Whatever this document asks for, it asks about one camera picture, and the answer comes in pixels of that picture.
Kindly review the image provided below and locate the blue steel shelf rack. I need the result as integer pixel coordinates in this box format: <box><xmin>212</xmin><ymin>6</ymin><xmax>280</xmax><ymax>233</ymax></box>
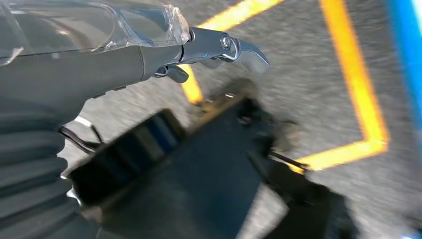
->
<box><xmin>386</xmin><ymin>0</ymin><xmax>422</xmax><ymax>152</ymax></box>

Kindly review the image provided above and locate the black robot lower body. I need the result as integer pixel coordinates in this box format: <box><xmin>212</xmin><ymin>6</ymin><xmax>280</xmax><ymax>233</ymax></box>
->
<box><xmin>67</xmin><ymin>79</ymin><xmax>362</xmax><ymax>239</ymax></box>

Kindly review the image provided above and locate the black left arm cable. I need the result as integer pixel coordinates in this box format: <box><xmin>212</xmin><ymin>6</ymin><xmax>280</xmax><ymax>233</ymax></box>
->
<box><xmin>58</xmin><ymin>115</ymin><xmax>105</xmax><ymax>154</ymax></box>

